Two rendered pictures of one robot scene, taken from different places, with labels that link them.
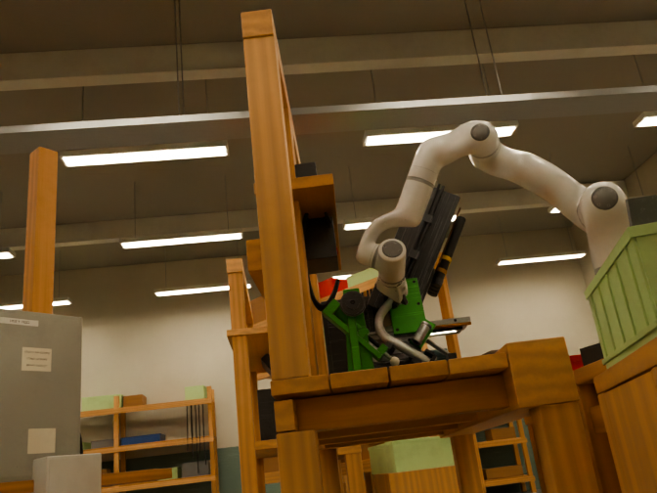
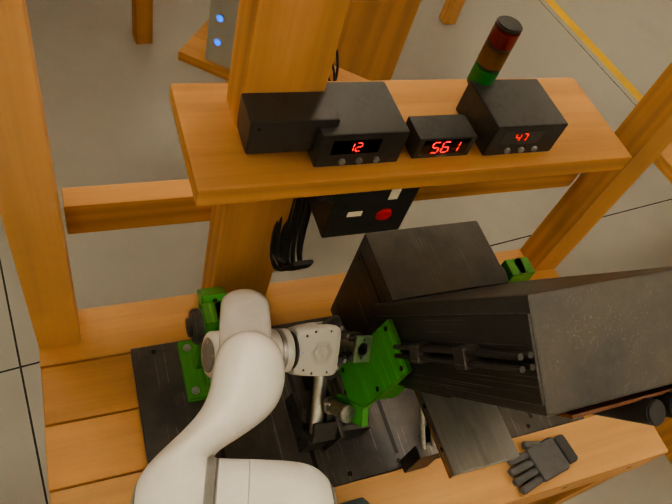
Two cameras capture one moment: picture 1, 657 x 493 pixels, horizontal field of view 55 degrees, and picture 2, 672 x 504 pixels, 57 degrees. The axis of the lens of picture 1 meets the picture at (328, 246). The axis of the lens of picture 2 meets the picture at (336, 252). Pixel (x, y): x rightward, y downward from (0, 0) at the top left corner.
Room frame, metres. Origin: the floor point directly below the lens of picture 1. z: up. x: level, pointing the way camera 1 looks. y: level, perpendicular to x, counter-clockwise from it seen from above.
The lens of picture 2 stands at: (1.62, -0.67, 2.29)
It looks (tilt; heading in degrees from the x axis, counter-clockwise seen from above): 51 degrees down; 54
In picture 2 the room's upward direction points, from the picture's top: 22 degrees clockwise
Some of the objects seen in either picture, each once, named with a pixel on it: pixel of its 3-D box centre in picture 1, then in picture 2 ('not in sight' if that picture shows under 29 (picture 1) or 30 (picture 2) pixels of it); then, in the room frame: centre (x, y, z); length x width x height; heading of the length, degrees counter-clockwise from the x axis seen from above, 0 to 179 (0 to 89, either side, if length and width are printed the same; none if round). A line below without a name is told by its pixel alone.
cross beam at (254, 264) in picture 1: (284, 311); (359, 186); (2.24, 0.19, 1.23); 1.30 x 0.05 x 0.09; 0
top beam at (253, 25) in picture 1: (285, 148); not in sight; (2.24, 0.12, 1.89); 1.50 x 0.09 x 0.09; 0
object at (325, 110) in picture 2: (307, 182); (287, 122); (1.95, 0.04, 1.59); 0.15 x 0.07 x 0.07; 0
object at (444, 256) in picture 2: (352, 352); (412, 297); (2.35, -0.04, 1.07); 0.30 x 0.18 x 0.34; 0
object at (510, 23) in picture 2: not in sight; (504, 33); (2.36, 0.12, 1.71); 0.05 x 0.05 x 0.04
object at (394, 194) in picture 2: (320, 246); (361, 187); (2.13, 0.03, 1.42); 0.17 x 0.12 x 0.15; 0
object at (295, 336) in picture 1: (298, 274); (386, 169); (2.24, 0.12, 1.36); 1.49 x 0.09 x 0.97; 0
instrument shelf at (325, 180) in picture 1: (305, 234); (417, 130); (2.24, 0.08, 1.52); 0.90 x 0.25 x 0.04; 0
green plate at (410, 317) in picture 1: (405, 307); (386, 366); (2.16, -0.24, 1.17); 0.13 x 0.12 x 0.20; 0
